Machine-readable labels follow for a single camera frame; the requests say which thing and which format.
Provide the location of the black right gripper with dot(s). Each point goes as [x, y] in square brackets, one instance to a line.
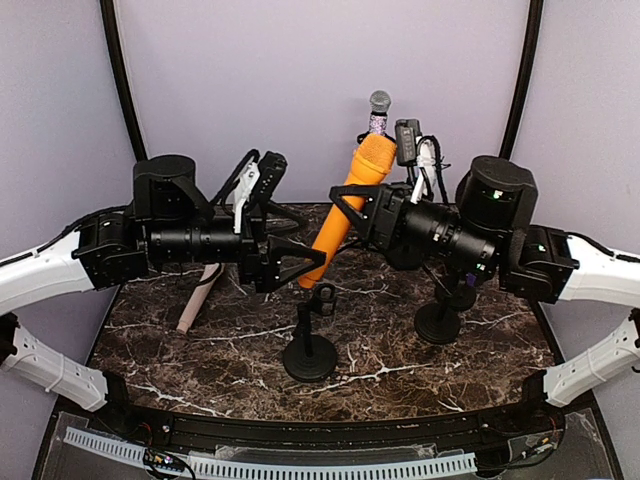
[385, 225]

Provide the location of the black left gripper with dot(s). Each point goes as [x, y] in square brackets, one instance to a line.
[263, 268]

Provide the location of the pink microphone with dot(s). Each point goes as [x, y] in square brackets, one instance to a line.
[200, 293]

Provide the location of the black round-base stand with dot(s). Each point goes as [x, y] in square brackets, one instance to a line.
[310, 358]
[439, 322]

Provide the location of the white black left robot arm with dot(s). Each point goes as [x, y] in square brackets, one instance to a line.
[168, 222]

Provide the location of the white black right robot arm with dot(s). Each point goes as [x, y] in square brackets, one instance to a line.
[488, 232]

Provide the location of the glitter silver microphone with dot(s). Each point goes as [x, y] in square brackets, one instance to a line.
[380, 102]

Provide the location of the small circuit board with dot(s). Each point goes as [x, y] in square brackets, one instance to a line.
[162, 462]

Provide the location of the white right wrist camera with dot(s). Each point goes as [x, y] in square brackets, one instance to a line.
[421, 156]

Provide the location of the white slotted cable duct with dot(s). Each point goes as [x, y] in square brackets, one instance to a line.
[272, 465]

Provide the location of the black enclosure frame post right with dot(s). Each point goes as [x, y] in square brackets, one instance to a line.
[525, 69]

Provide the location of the black enclosure frame post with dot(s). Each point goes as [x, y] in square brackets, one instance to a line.
[120, 77]
[525, 69]

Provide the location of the black table edge rail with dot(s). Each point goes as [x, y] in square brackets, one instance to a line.
[484, 430]

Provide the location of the black enclosure frame post left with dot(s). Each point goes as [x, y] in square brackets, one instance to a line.
[120, 77]

